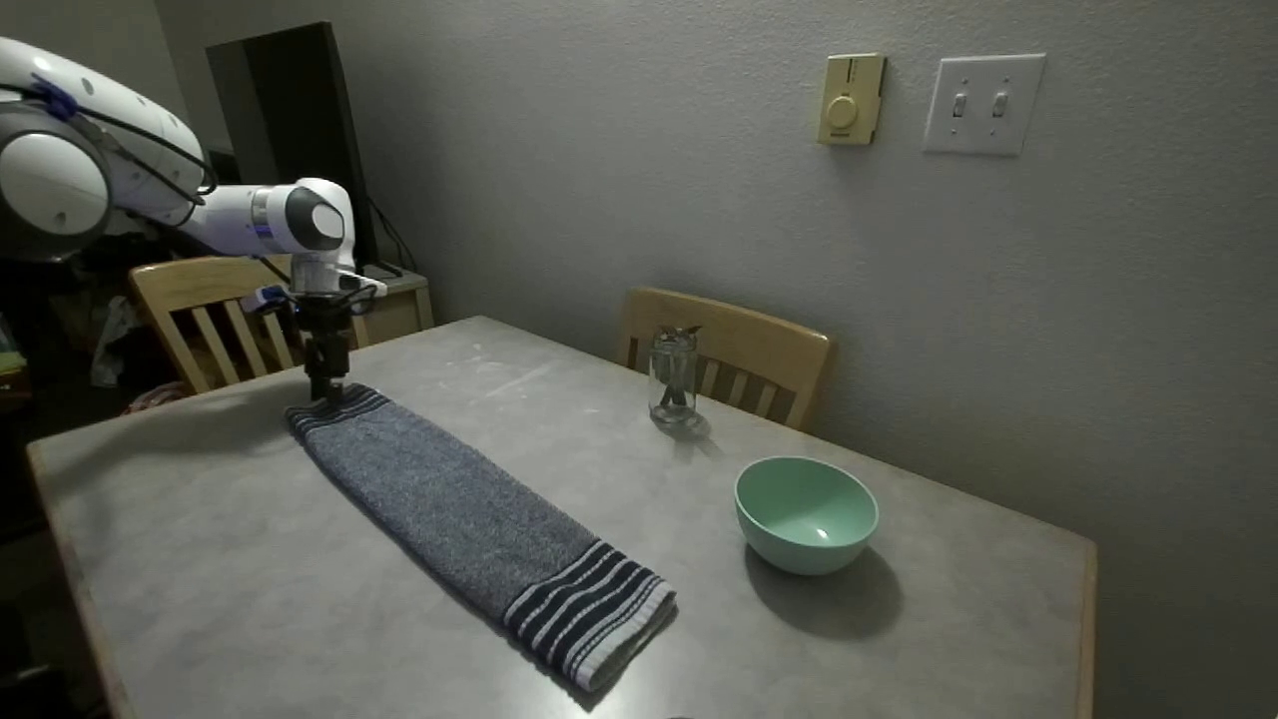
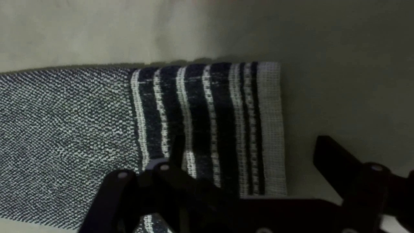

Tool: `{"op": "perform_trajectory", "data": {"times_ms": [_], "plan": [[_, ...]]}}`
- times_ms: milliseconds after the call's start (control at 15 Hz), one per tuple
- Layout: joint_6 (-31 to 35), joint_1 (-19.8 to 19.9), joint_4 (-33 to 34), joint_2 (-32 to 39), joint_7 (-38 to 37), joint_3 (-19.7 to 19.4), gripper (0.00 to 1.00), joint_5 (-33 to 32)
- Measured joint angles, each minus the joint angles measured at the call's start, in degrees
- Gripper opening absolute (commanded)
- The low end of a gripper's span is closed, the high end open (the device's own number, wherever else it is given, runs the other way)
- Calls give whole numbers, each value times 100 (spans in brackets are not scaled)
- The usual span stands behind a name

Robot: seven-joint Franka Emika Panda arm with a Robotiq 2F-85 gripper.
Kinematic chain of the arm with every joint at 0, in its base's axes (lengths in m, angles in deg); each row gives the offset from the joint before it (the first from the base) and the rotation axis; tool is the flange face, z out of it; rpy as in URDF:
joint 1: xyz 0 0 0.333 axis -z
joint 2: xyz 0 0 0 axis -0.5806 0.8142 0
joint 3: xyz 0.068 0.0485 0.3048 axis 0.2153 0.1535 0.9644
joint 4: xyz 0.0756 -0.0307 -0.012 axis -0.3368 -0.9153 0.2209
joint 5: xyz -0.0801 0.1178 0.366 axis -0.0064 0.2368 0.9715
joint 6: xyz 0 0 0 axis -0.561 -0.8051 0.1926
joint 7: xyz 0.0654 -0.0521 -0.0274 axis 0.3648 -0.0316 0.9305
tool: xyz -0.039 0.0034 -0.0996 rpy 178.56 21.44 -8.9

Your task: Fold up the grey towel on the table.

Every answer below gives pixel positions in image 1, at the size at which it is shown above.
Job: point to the clear drinking glass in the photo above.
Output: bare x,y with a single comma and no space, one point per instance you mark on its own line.
674,381

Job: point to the white double light switch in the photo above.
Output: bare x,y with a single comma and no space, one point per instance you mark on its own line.
984,107

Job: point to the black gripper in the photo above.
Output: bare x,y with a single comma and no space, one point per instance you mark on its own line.
326,334

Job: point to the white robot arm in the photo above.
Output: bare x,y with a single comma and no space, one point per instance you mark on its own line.
52,172

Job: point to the dark flat screen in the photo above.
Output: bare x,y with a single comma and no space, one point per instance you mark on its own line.
284,107

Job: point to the mint green bowl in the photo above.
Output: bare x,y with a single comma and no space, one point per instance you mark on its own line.
804,512

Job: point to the light wooden cabinet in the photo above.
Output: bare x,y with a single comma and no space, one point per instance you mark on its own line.
401,312

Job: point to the beige wall thermostat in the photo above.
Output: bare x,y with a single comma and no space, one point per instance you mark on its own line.
848,100

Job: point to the wooden chair with slatted back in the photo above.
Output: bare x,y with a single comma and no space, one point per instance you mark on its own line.
202,301
743,345

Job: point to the grey towel with striped ends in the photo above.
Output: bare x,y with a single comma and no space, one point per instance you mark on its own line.
466,521

